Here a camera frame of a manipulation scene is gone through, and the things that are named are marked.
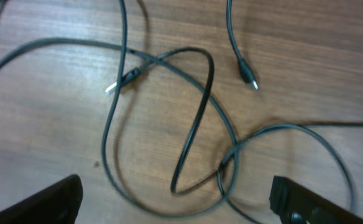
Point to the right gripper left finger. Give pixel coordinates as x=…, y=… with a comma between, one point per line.
x=58, y=203

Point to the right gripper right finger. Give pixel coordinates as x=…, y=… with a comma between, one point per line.
x=294, y=203

